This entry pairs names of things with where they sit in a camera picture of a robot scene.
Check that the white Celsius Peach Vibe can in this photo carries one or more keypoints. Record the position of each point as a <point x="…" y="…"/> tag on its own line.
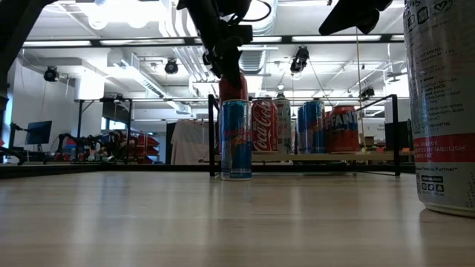
<point x="284" y="126"/>

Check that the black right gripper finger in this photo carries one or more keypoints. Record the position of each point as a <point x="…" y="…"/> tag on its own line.
<point x="352" y="15"/>

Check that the black table rig frame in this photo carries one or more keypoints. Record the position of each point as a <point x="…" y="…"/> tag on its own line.
<point x="111" y="168"/>

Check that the blue silver Red Bull can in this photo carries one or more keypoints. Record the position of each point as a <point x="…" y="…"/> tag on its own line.
<point x="314" y="126"/>
<point x="300" y="130"/>
<point x="236" y="148"/>

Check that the white hanging cloth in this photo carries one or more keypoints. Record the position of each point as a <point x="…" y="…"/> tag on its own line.
<point x="189" y="142"/>

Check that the red Fanta can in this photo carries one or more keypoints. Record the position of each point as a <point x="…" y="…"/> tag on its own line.
<point x="343" y="130"/>

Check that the cardboard box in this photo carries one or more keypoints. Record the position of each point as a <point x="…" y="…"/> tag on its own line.
<point x="367" y="140"/>

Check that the black monitor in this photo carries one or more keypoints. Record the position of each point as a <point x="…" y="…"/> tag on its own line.
<point x="406" y="135"/>

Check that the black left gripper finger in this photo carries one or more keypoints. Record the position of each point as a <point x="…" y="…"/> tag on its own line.
<point x="232" y="66"/>

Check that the dark blue screen monitor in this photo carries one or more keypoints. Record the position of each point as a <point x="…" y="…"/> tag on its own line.
<point x="39" y="132"/>

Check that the red Coca-Cola can black script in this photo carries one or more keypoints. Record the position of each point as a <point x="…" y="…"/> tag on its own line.
<point x="233" y="91"/>

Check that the black ceiling light beam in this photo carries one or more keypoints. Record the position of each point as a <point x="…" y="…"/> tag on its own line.
<point x="148" y="41"/>

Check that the black hanging spotlight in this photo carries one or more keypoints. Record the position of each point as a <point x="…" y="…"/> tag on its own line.
<point x="367" y="92"/>
<point x="300" y="59"/>
<point x="50" y="74"/>

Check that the red Star Wars Coca-Cola can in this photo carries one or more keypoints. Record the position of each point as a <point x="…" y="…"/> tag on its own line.
<point x="264" y="126"/>

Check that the silver Celsius can pink band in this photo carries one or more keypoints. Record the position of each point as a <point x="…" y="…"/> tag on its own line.
<point x="441" y="111"/>

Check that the red stacked bins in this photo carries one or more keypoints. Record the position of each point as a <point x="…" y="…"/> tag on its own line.
<point x="146" y="148"/>

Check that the black round ceiling camera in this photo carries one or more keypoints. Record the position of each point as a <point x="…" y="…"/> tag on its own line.
<point x="171" y="67"/>

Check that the black background robot arm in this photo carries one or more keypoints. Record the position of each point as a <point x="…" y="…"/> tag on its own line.
<point x="85" y="142"/>

